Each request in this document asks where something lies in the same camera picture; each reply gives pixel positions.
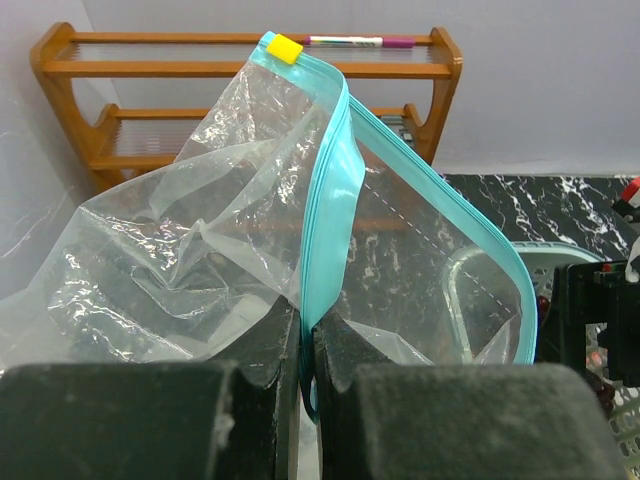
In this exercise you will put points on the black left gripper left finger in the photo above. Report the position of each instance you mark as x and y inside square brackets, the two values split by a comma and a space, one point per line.
[233, 416]

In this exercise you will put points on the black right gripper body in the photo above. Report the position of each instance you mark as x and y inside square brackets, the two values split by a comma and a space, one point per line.
[601, 290]

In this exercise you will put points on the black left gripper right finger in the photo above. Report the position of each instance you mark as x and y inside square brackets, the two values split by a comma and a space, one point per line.
[381, 420]

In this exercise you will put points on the blue zipper clear bag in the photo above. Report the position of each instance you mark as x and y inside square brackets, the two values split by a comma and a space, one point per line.
[289, 188]

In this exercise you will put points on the light blue plastic basket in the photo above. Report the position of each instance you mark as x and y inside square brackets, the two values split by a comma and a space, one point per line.
[541, 258]

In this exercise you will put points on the wooden shelf rack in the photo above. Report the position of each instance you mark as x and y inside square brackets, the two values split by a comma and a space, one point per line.
[127, 101]

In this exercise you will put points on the pink white marker pen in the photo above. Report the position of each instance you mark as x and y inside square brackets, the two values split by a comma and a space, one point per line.
[360, 41]

